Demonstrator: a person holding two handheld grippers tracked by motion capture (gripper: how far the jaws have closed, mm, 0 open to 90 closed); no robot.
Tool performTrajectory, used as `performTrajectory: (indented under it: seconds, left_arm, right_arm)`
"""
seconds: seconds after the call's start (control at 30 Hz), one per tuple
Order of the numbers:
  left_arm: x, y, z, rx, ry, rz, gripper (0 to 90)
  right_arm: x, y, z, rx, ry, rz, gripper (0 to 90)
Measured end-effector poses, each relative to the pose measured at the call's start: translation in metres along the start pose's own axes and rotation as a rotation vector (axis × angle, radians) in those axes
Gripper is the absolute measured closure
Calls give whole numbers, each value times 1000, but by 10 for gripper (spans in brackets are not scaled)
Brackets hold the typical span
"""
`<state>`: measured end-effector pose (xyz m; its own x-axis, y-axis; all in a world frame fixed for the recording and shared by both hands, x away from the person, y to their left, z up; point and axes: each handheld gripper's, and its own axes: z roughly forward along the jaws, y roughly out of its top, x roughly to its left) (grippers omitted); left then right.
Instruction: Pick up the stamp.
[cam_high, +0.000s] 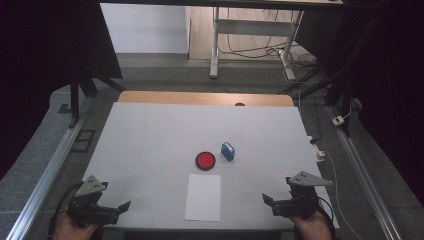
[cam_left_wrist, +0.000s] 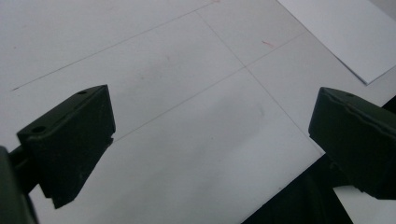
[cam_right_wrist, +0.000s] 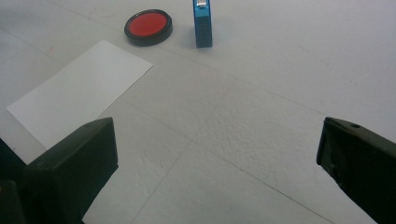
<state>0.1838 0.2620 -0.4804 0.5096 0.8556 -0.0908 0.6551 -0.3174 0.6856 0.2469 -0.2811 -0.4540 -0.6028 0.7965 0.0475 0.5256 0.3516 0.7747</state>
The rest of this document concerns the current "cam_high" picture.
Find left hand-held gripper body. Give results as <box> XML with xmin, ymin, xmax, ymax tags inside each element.
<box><xmin>68</xmin><ymin>174</ymin><xmax>121</xmax><ymax>226</ymax></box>

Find wooden table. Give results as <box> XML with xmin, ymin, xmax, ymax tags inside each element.
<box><xmin>117</xmin><ymin>90</ymin><xmax>295</xmax><ymax>108</ymax></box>

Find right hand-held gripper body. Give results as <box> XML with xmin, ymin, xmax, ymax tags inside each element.
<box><xmin>271</xmin><ymin>170</ymin><xmax>334</xmax><ymax>220</ymax></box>

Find white power strip cable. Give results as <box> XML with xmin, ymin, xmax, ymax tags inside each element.
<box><xmin>323</xmin><ymin>150</ymin><xmax>365</xmax><ymax>240</ymax></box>

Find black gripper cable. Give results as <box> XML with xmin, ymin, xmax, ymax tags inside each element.
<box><xmin>316</xmin><ymin>196</ymin><xmax>337</xmax><ymax>236</ymax></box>
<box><xmin>47</xmin><ymin>181</ymin><xmax>85</xmax><ymax>240</ymax></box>

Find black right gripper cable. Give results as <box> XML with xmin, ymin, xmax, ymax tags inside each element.
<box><xmin>316</xmin><ymin>196</ymin><xmax>337</xmax><ymax>236</ymax></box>

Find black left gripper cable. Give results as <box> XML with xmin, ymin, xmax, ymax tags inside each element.
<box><xmin>47</xmin><ymin>181</ymin><xmax>85</xmax><ymax>240</ymax></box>

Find white desk frame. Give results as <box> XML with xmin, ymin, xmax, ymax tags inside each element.
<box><xmin>209</xmin><ymin>6</ymin><xmax>305</xmax><ymax>81</ymax></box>

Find aluminium rail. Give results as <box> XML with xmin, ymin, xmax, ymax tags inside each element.
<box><xmin>5</xmin><ymin>98</ymin><xmax>93</xmax><ymax>240</ymax></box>
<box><xmin>327</xmin><ymin>105</ymin><xmax>405</xmax><ymax>240</ymax></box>

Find black cables under desk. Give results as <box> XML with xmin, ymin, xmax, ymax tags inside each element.
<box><xmin>217</xmin><ymin>8</ymin><xmax>318</xmax><ymax>68</ymax></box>

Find person's right hand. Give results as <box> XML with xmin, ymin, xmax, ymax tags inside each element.
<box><xmin>288</xmin><ymin>211</ymin><xmax>334</xmax><ymax>240</ymax></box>

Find white paper sheet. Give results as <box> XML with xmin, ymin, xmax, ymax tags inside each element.
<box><xmin>184</xmin><ymin>173</ymin><xmax>222</xmax><ymax>222</ymax></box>

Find blue stamp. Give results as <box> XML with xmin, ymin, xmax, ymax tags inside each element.
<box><xmin>220</xmin><ymin>141</ymin><xmax>236</xmax><ymax>163</ymax></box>

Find person's left hand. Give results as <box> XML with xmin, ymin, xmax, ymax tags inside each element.
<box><xmin>52</xmin><ymin>210</ymin><xmax>101</xmax><ymax>240</ymax></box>

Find white table cover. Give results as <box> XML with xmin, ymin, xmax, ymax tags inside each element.
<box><xmin>74</xmin><ymin>101</ymin><xmax>340</xmax><ymax>231</ymax></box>

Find round red ink pad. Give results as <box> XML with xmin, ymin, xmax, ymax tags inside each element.
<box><xmin>195</xmin><ymin>151</ymin><xmax>217</xmax><ymax>171</ymax></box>

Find white power strip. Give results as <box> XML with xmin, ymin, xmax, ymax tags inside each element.
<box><xmin>307</xmin><ymin>135</ymin><xmax>326</xmax><ymax>163</ymax></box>

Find black curtain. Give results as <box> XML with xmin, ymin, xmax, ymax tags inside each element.
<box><xmin>295</xmin><ymin>0</ymin><xmax>424</xmax><ymax>208</ymax></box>
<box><xmin>0</xmin><ymin>0</ymin><xmax>123</xmax><ymax>181</ymax></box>

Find black metal stand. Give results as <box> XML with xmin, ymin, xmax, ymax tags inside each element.
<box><xmin>67</xmin><ymin>73</ymin><xmax>125</xmax><ymax>130</ymax></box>

